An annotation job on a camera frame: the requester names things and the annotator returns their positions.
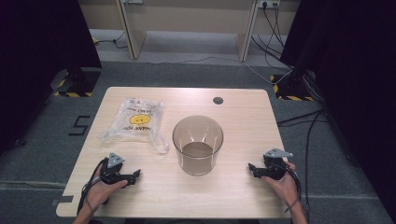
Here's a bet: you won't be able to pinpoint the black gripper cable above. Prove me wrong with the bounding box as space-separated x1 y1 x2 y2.
281 162 303 214
76 157 109 217

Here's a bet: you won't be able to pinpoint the beige wooden desk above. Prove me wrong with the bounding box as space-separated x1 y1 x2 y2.
78 0 302 63

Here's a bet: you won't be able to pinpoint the white floor cable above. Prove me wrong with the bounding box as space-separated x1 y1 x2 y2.
146 55 293 86

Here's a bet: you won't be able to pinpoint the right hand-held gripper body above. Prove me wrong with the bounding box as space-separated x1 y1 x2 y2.
255 147 294 181

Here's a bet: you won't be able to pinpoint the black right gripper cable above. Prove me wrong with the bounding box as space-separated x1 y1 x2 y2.
281 162 303 214

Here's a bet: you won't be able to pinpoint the black curtain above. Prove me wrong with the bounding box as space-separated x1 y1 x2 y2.
279 0 396 218
0 0 103 155

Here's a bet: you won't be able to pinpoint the grey tape strip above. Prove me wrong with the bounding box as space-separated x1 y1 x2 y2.
50 194 75 207

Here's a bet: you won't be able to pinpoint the black socket cables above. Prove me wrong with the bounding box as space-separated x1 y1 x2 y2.
250 2 295 72

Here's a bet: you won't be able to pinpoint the white wall power socket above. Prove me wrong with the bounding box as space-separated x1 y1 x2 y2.
257 0 281 9

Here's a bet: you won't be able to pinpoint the person's right hand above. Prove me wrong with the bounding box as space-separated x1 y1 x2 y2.
261 161 302 210

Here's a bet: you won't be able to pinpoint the thin black floor cable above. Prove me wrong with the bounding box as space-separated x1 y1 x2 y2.
92 31 129 50

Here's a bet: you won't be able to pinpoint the clear plastic bag yellow print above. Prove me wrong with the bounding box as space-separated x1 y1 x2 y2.
98 96 170 154

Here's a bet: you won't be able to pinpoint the black stand base striped tape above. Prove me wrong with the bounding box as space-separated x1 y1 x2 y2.
50 67 103 98
269 72 316 103

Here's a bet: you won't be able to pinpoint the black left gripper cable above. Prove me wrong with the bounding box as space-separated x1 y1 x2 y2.
76 157 109 217

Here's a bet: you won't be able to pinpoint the transparent brown plastic bin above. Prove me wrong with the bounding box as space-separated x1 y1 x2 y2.
172 115 225 177

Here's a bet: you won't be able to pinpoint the person's left hand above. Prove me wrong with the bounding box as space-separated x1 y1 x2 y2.
84 164 129 217

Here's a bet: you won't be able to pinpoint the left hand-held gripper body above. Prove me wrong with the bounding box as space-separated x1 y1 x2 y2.
99 151 134 188

